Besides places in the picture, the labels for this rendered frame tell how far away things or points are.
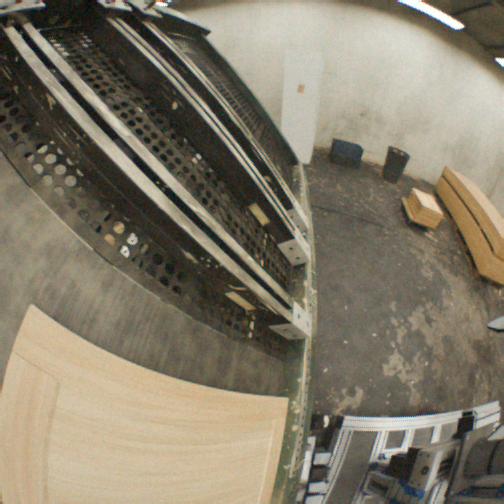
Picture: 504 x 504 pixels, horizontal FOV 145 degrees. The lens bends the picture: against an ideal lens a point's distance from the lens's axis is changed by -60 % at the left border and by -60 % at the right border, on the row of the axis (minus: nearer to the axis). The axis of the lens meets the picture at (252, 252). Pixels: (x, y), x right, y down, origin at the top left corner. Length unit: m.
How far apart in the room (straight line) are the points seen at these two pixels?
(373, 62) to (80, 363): 5.18
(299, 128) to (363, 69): 2.28
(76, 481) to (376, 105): 5.28
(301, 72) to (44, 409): 3.67
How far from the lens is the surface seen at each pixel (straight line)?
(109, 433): 0.29
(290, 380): 0.59
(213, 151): 0.51
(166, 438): 0.33
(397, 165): 4.22
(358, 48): 5.05
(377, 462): 1.55
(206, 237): 0.29
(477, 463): 0.84
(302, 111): 3.56
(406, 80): 5.23
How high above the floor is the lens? 1.47
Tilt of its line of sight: 50 degrees down
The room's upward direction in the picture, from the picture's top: straight up
